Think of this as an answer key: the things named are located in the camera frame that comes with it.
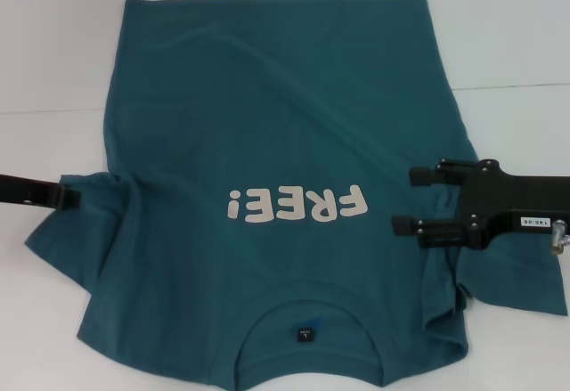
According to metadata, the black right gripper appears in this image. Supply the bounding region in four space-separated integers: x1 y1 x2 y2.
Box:
391 157 570 252

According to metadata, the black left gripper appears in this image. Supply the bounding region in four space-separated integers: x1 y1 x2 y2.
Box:
0 173 82 210

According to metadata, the teal t-shirt with white print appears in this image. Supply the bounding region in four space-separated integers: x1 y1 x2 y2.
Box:
24 0 570 391

